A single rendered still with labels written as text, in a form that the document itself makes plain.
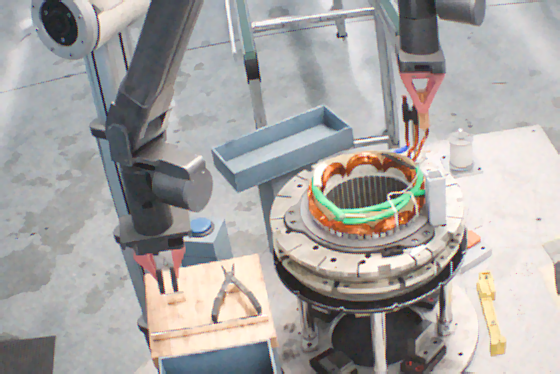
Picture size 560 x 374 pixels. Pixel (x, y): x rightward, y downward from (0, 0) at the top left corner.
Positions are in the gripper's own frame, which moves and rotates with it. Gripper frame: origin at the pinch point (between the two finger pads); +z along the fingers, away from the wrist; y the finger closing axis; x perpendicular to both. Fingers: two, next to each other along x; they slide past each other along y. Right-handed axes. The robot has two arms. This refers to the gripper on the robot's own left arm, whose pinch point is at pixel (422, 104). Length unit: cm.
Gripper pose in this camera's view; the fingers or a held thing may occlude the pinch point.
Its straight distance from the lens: 129.5
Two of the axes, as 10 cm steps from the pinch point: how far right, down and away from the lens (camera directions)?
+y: 0.5, -5.1, 8.6
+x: -10.0, 0.5, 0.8
